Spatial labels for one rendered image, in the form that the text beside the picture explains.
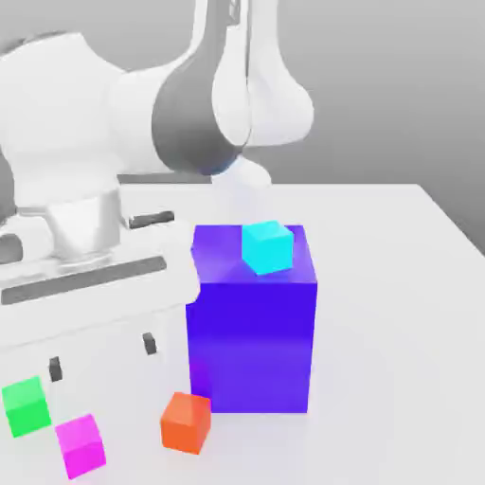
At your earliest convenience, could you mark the large purple box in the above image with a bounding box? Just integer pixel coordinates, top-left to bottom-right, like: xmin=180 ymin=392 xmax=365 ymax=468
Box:
xmin=185 ymin=224 xmax=318 ymax=415

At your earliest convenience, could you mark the small cyan cube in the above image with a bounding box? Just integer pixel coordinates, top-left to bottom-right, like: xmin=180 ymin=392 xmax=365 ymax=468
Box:
xmin=241 ymin=220 xmax=296 ymax=277

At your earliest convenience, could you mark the small magenta cube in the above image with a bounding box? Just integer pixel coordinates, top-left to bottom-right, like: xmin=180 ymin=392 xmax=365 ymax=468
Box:
xmin=54 ymin=413 xmax=108 ymax=481

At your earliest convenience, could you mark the small orange cube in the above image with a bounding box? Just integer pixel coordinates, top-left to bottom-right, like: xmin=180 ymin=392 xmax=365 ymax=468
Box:
xmin=159 ymin=391 xmax=212 ymax=456

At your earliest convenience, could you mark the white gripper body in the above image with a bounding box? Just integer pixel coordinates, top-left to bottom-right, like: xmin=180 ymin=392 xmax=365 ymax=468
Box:
xmin=0 ymin=221 xmax=201 ymax=351

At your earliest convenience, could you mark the small green cube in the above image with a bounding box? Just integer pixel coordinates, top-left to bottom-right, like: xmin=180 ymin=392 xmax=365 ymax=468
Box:
xmin=1 ymin=375 xmax=53 ymax=440

